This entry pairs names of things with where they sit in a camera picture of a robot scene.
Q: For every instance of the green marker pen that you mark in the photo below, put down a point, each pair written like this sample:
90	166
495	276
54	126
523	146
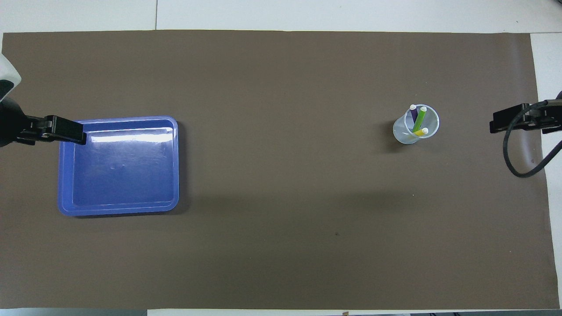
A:
419	119

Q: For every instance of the brown table mat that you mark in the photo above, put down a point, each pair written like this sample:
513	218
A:
285	241

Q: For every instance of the blue plastic tray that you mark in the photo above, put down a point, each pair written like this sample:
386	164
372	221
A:
127	175

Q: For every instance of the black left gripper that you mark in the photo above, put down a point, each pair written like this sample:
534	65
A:
9	123

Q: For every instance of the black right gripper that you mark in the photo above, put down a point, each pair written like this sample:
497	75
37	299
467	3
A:
560	96

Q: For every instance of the purple marker pen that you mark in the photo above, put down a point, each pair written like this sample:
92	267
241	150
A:
414	114

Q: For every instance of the yellow marker pen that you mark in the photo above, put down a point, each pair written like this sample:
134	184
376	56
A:
422	131

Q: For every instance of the clear plastic cup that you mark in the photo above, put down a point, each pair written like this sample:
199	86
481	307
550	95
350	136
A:
401	134

